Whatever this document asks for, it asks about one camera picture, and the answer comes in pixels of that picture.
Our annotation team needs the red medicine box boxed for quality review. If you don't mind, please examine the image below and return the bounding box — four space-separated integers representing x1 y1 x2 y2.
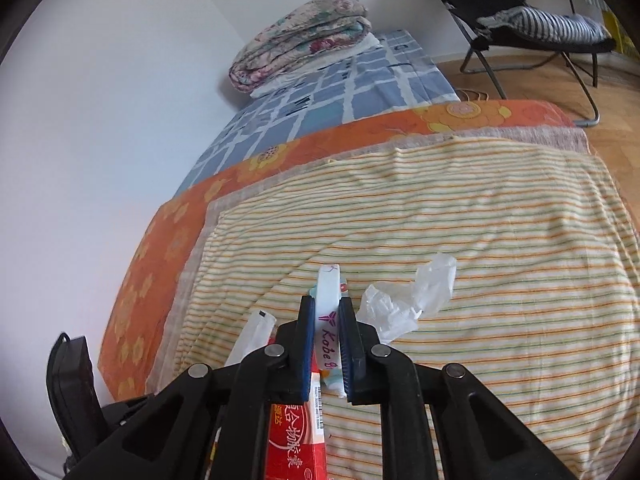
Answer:
264 370 329 480

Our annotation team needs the white plastic bag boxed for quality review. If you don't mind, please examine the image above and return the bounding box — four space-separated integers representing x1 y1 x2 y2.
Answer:
356 254 458 344

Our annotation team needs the white Kobe wrapper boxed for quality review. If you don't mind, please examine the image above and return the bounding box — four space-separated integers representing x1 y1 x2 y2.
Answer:
312 264 346 398

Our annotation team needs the orange floral bed sheet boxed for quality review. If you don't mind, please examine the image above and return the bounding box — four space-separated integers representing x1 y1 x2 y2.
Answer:
98 100 589 401

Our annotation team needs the striped yellow towel blanket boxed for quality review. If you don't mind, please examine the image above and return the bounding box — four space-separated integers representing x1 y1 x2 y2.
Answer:
169 136 639 479

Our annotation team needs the colourful toothpaste tube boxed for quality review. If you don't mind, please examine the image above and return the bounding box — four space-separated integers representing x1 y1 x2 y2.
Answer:
308 282 349 298

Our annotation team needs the folded floral quilt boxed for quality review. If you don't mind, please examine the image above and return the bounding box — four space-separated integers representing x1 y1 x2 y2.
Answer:
229 0 371 93

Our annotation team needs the striped cushion on chair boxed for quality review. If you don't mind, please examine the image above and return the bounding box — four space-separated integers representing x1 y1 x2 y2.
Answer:
476 6 612 46

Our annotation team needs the black folding chair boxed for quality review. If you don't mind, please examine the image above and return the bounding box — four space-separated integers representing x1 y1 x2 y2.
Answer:
440 0 616 128

